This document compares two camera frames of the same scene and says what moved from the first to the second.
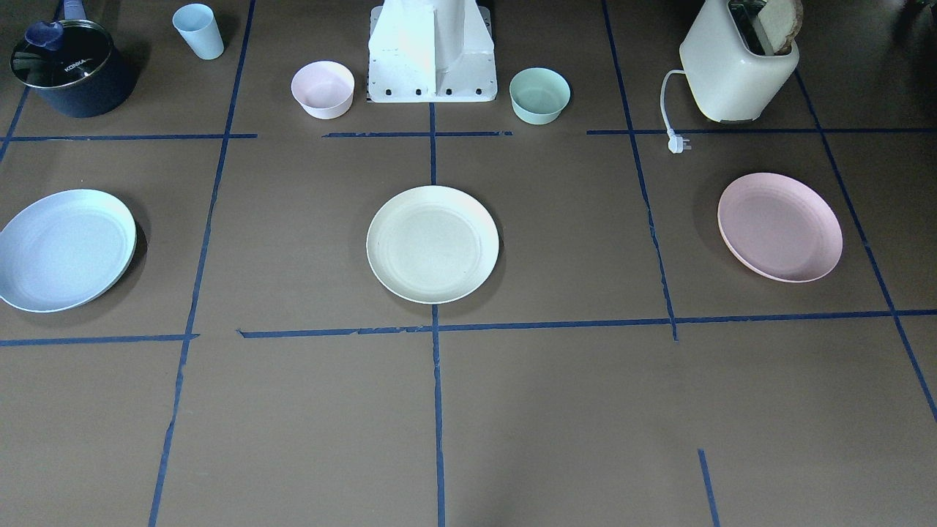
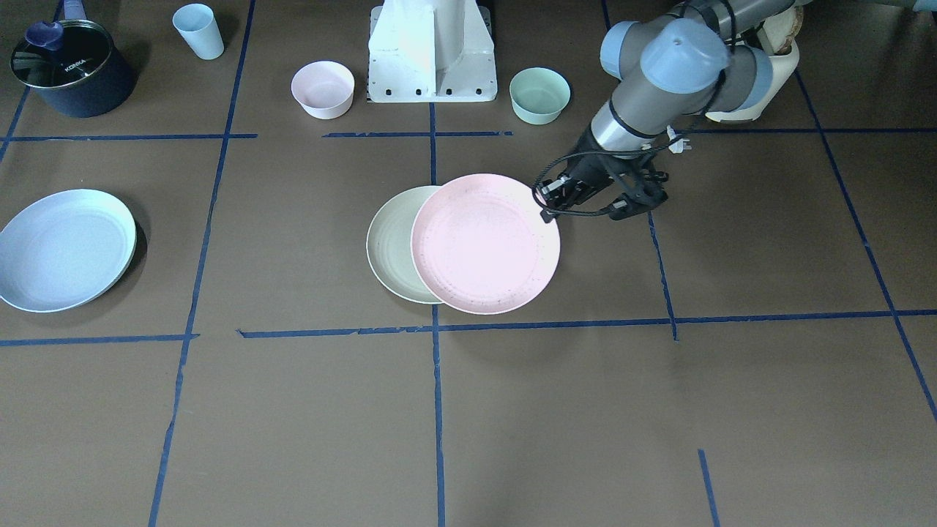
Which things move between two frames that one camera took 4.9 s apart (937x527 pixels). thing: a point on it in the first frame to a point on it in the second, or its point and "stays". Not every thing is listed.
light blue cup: [198, 25] stays
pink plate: [780, 228] to [480, 242]
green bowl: [538, 95] stays
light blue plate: [64, 249] stays
